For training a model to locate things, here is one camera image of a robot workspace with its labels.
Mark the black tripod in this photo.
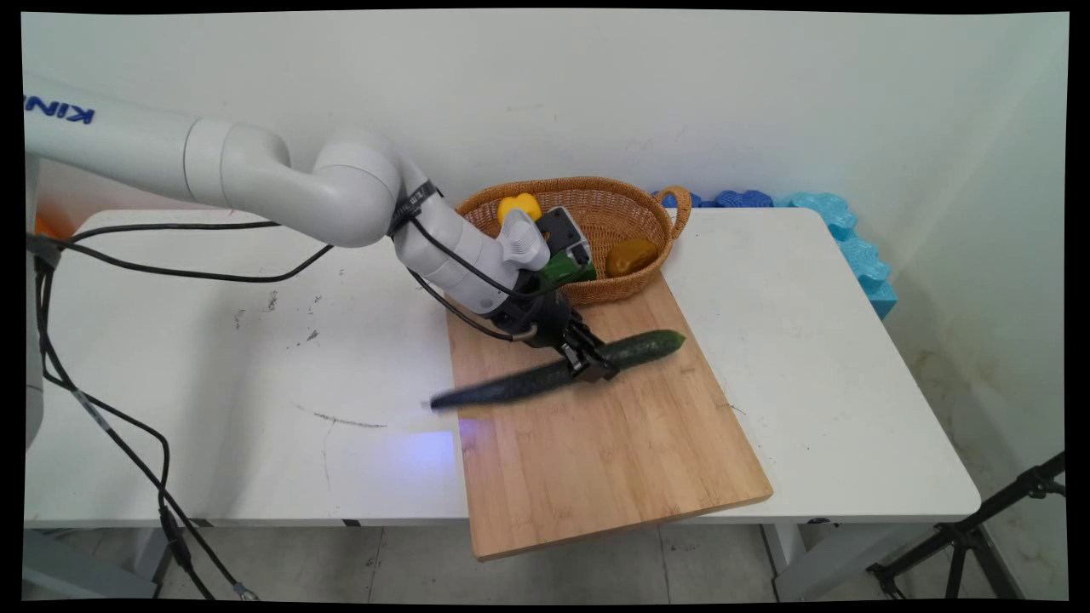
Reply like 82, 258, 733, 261
867, 451, 1070, 601

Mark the black hanging cable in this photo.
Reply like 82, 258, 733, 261
32, 255, 259, 601

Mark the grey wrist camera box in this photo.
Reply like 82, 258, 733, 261
535, 207, 594, 266

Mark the green bell pepper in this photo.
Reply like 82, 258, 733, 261
539, 254, 597, 286

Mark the black camera cable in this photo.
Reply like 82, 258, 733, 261
60, 217, 593, 301

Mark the dark green cucumber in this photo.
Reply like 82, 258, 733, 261
428, 329, 686, 412

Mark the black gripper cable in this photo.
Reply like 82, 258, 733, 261
66, 220, 537, 343

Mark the black cable strap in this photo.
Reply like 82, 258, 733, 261
390, 180, 442, 238

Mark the wooden cutting board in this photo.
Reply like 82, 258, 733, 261
443, 272, 774, 561

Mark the brown wicker basket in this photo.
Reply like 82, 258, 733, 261
456, 176, 689, 306

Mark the light blue foam block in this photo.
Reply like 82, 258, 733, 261
788, 192, 899, 320

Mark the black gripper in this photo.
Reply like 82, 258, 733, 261
490, 289, 621, 381

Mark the orange-yellow bell pepper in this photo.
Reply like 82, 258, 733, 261
605, 238, 659, 278

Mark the yellow bell pepper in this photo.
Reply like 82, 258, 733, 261
497, 193, 543, 224

